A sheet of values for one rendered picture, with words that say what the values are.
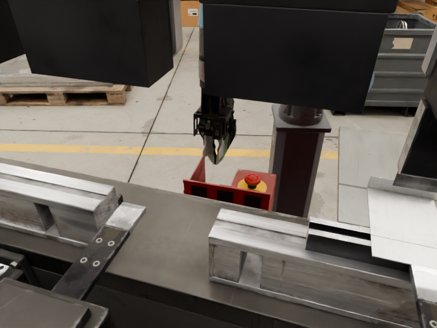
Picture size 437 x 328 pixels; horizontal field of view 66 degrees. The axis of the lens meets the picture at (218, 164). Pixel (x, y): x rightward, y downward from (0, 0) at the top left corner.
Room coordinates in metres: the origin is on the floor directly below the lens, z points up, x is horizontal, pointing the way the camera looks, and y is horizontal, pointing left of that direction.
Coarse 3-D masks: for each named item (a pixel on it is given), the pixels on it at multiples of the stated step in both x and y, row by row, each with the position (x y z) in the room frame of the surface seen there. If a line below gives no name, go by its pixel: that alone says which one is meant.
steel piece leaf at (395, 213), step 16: (368, 192) 0.36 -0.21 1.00; (384, 192) 0.36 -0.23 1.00; (400, 192) 0.36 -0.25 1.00; (416, 192) 0.36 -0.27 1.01; (384, 208) 0.33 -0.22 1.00; (400, 208) 0.33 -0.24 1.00; (416, 208) 0.33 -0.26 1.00; (432, 208) 0.33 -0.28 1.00; (384, 224) 0.30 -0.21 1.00; (400, 224) 0.30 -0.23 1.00; (416, 224) 0.30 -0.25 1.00; (432, 224) 0.30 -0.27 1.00; (400, 240) 0.28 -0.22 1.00; (416, 240) 0.28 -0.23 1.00; (432, 240) 0.28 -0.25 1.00
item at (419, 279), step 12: (420, 276) 0.22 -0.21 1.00; (432, 276) 0.22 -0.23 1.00; (420, 288) 0.21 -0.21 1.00; (432, 288) 0.21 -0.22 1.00; (420, 300) 0.20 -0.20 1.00; (432, 300) 0.20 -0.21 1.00; (420, 312) 0.18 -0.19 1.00; (432, 312) 0.18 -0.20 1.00; (420, 324) 0.17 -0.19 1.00; (432, 324) 0.17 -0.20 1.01
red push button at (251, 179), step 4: (248, 176) 0.66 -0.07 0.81; (252, 176) 0.66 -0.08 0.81; (256, 176) 0.66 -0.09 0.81; (248, 180) 0.64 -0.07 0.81; (252, 180) 0.64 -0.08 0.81; (256, 180) 0.64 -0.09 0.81; (260, 180) 0.65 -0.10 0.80; (248, 184) 0.64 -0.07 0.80; (252, 184) 0.63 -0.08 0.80; (256, 184) 0.64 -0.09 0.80; (252, 188) 0.64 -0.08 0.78
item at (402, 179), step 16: (416, 112) 0.29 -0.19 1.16; (416, 128) 0.28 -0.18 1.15; (432, 128) 0.27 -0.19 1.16; (416, 144) 0.27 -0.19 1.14; (432, 144) 0.27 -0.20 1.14; (400, 160) 0.29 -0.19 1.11; (416, 160) 0.27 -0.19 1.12; (432, 160) 0.27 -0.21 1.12; (400, 176) 0.28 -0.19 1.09; (416, 176) 0.27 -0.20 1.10; (432, 176) 0.26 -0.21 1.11; (432, 192) 0.27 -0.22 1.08
